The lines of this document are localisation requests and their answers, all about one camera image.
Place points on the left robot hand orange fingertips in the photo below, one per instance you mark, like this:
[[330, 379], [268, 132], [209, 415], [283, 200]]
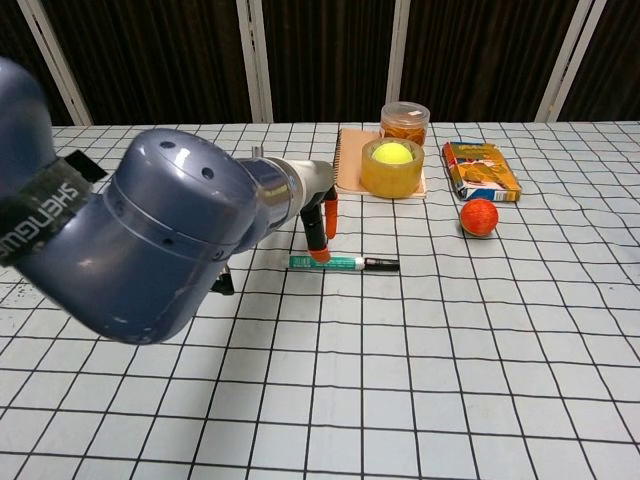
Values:
[[315, 185]]

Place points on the clear yellow tape roll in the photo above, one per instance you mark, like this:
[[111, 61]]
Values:
[[390, 182]]

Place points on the white green marker body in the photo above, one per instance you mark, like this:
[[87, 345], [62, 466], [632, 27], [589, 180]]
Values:
[[345, 262]]

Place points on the clear plastic jar orange contents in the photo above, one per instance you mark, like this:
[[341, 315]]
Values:
[[405, 125]]

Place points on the yellow tennis ball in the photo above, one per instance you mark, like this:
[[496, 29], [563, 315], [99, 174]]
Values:
[[392, 154]]

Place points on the left robot arm blue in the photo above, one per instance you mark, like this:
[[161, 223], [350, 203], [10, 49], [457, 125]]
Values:
[[165, 225]]

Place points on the tan spiral notebook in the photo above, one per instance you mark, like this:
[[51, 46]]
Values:
[[350, 160]]

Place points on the orange blue snack box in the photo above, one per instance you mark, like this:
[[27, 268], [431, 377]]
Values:
[[480, 172]]

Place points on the white metal frame post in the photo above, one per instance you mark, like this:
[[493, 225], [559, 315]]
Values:
[[255, 65], [60, 65], [397, 50], [570, 60]]

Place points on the orange ball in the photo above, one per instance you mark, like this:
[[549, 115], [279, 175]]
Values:
[[479, 217]]

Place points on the black marker cap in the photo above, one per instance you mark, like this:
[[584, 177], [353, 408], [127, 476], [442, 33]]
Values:
[[382, 264]]

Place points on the white black grid tablecloth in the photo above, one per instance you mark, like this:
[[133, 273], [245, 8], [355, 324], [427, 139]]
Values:
[[400, 350]]

